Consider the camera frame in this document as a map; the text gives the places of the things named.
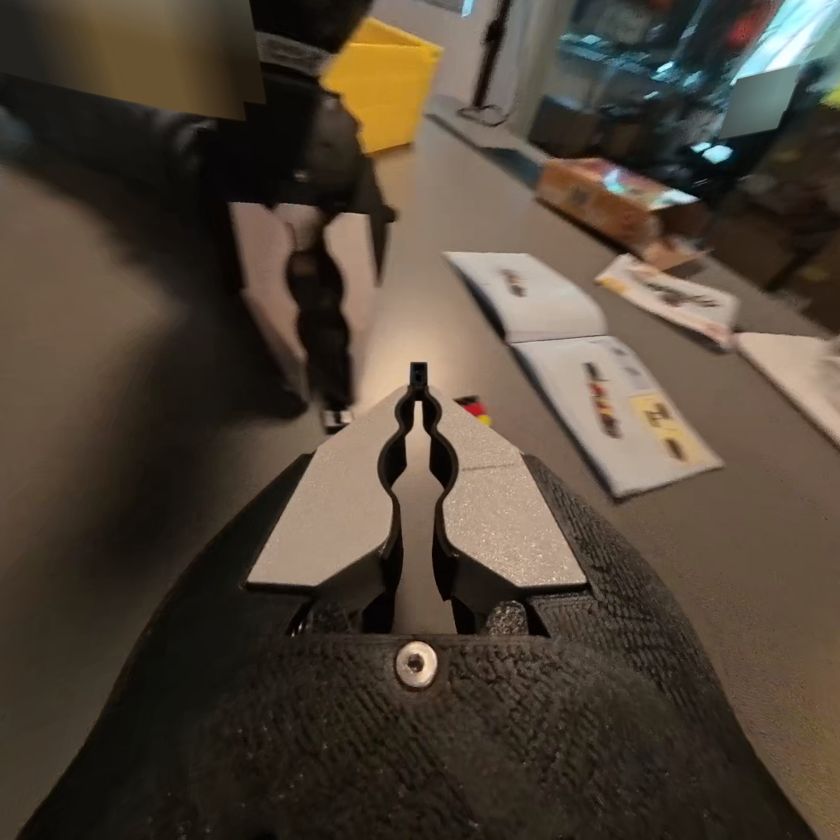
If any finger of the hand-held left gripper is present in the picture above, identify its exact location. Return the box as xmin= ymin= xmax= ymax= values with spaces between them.
xmin=322 ymin=211 xmax=388 ymax=413
xmin=230 ymin=203 xmax=329 ymax=411

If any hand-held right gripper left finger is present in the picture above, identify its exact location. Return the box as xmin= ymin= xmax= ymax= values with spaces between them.
xmin=247 ymin=387 xmax=417 ymax=634

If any open instruction booklet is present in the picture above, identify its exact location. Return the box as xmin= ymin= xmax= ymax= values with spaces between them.
xmin=445 ymin=251 xmax=724 ymax=501

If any person's left forearm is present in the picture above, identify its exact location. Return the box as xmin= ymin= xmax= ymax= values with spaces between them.
xmin=0 ymin=72 xmax=231 ymax=217

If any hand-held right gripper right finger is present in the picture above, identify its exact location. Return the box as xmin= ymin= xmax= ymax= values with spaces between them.
xmin=422 ymin=391 xmax=589 ymax=634

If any colourful cardboard lego box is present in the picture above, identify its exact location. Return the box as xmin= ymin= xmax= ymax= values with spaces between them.
xmin=537 ymin=157 xmax=713 ymax=273

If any yellow plastic bin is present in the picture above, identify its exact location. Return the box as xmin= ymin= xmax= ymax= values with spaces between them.
xmin=320 ymin=16 xmax=445 ymax=155

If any white paper sheet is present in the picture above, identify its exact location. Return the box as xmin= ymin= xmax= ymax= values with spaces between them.
xmin=734 ymin=331 xmax=840 ymax=450

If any black floor stand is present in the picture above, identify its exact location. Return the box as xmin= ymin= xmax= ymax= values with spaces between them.
xmin=457 ymin=0 xmax=514 ymax=127

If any small closed instruction booklet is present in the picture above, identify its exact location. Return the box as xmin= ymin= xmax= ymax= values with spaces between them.
xmin=595 ymin=252 xmax=741 ymax=350

